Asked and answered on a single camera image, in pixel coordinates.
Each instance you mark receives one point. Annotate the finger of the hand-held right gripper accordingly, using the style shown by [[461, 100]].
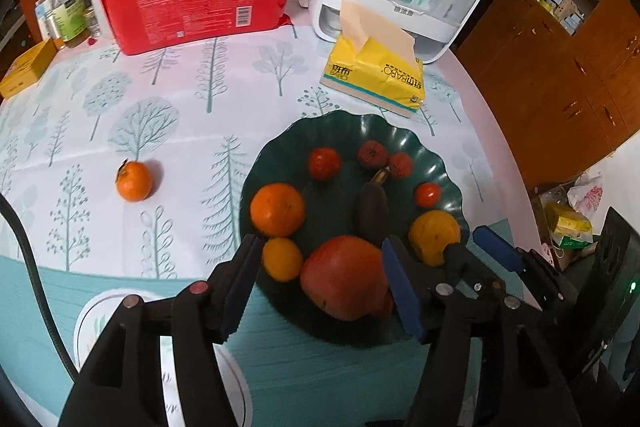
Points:
[[497, 248], [460, 262]]

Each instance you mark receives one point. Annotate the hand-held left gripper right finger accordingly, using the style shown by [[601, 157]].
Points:
[[402, 292]]

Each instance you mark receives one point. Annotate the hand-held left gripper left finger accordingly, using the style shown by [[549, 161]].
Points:
[[240, 292]]

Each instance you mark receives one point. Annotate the large orange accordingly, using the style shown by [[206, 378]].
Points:
[[277, 210]]

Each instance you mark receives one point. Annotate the dark green scalloped plate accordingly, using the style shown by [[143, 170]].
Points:
[[330, 132]]

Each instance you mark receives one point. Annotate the small yellow orange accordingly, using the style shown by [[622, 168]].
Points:
[[282, 259]]

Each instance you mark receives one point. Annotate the red apple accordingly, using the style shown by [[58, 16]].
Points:
[[345, 277]]

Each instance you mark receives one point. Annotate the small red tomato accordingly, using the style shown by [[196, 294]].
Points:
[[428, 195]]

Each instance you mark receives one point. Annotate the yellow plastic bag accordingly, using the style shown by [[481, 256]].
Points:
[[567, 222]]

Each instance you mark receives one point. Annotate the white plastic bag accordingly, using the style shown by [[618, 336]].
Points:
[[586, 192]]

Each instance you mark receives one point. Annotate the wrinkled red lychee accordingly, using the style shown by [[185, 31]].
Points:
[[372, 154], [400, 165]]

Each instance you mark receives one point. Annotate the mandarin with leaf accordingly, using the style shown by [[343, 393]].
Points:
[[134, 182]]

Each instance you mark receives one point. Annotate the tree printed tablecloth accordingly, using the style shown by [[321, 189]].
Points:
[[175, 132]]

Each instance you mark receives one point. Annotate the wooden cabinet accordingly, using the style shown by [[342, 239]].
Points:
[[560, 82]]

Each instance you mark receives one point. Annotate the yellow tissue pack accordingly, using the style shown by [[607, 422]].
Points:
[[380, 67]]

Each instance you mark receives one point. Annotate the small glass jar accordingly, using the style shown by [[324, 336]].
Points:
[[93, 23]]

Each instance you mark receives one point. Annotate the yellow cardboard box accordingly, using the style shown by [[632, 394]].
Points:
[[27, 67]]

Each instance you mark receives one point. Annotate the green label bottle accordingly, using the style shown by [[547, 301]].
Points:
[[69, 14]]

